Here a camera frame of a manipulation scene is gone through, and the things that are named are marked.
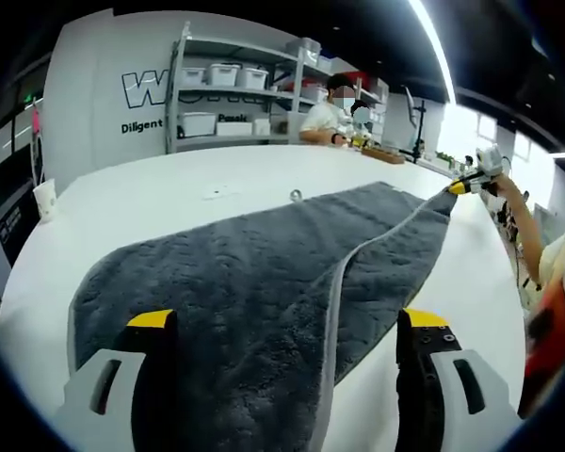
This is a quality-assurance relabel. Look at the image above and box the dark grey towel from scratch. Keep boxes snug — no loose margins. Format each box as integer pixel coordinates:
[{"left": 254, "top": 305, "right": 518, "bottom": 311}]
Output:
[{"left": 67, "top": 181, "right": 460, "bottom": 452}]

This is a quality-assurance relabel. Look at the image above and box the person's right hand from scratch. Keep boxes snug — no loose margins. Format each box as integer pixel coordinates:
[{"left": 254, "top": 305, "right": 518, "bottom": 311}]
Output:
[{"left": 482, "top": 176, "right": 514, "bottom": 199}]

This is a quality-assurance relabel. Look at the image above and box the black stand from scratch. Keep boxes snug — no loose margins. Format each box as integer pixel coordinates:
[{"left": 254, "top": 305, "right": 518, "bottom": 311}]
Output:
[{"left": 404, "top": 87, "right": 428, "bottom": 164}]

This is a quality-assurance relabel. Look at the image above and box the wooden tray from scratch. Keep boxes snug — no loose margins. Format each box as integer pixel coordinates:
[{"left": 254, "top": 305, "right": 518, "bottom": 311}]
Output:
[{"left": 360, "top": 145, "right": 406, "bottom": 166}]

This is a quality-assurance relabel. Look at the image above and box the ceiling light strip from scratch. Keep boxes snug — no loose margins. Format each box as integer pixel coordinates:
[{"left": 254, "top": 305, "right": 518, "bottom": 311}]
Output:
[{"left": 407, "top": 0, "right": 458, "bottom": 105}]

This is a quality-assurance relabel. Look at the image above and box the white paper cup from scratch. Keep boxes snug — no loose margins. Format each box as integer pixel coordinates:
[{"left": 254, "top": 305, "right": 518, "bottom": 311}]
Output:
[{"left": 32, "top": 178, "right": 60, "bottom": 222}]

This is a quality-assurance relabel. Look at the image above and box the clear grey storage bin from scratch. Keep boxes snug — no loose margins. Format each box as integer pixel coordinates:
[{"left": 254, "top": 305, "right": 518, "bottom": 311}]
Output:
[{"left": 285, "top": 38, "right": 323, "bottom": 62}]

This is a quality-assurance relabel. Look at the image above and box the black monitor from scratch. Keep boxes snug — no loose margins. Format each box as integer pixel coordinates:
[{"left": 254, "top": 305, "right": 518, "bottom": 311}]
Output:
[{"left": 0, "top": 140, "right": 39, "bottom": 246}]

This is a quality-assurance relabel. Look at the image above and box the low white storage box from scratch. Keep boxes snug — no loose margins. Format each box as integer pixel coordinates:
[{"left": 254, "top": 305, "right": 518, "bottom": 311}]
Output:
[{"left": 216, "top": 121, "right": 253, "bottom": 137}]

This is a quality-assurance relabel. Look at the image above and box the white lidded storage box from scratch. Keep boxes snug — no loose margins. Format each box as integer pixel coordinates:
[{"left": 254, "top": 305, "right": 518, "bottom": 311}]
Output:
[
  {"left": 238, "top": 68, "right": 267, "bottom": 90},
  {"left": 205, "top": 63, "right": 242, "bottom": 87},
  {"left": 181, "top": 67, "right": 208, "bottom": 87}
]

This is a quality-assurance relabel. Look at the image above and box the large white storage box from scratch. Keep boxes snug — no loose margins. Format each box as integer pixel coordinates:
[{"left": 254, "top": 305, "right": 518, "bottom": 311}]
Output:
[{"left": 177, "top": 112, "right": 217, "bottom": 138}]

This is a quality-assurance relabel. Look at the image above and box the grey metal shelving rack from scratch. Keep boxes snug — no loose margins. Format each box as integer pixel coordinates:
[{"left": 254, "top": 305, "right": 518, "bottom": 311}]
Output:
[{"left": 165, "top": 22, "right": 390, "bottom": 154}]

